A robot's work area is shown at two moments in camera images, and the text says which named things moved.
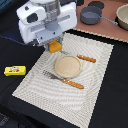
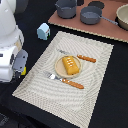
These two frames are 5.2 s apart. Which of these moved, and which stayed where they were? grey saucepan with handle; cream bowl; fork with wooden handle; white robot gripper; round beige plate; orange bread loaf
Moved: white robot gripper; orange bread loaf
Stayed: round beige plate; cream bowl; grey saucepan with handle; fork with wooden handle
